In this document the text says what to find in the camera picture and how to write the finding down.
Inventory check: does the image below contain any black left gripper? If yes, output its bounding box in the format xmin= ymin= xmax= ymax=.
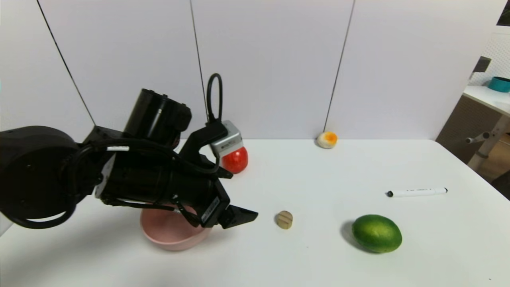
xmin=160 ymin=168 xmax=259 ymax=230

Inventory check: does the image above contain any small round wooden piece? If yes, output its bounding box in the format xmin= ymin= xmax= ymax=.
xmin=275 ymin=210 xmax=294 ymax=230

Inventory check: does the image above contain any pink bowl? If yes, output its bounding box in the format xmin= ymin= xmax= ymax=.
xmin=140 ymin=203 xmax=212 ymax=252

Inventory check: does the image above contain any teal bowl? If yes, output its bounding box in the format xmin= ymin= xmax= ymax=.
xmin=488 ymin=77 xmax=510 ymax=93

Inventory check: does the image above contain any red apple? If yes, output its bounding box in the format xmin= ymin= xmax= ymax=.
xmin=221 ymin=146 xmax=249 ymax=174

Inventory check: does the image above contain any white and orange egg toy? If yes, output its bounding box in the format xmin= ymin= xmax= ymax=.
xmin=317 ymin=131 xmax=339 ymax=149

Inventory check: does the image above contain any green lime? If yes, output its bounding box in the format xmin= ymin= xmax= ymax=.
xmin=351 ymin=214 xmax=403 ymax=254

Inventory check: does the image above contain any white marker with black caps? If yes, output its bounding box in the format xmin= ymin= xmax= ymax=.
xmin=386 ymin=187 xmax=448 ymax=198

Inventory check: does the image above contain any brown pegboard panel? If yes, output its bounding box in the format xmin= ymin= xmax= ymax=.
xmin=435 ymin=95 xmax=503 ymax=164

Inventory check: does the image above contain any white side table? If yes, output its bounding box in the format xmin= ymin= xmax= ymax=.
xmin=462 ymin=85 xmax=510 ymax=170

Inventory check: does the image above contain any dark grey box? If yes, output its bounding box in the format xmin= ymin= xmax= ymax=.
xmin=473 ymin=56 xmax=492 ymax=73

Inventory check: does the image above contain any white pegboard panel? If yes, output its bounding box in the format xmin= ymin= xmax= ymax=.
xmin=469 ymin=26 xmax=510 ymax=86

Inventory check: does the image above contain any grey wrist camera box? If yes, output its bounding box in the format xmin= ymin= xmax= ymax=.
xmin=210 ymin=120 xmax=243 ymax=158

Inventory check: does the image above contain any black camera cable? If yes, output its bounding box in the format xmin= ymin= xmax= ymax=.
xmin=206 ymin=73 xmax=224 ymax=125

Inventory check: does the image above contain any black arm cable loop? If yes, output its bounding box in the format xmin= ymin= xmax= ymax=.
xmin=0 ymin=199 xmax=77 ymax=230

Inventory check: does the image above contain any grey knob handle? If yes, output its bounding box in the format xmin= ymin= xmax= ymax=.
xmin=465 ymin=132 xmax=490 ymax=144

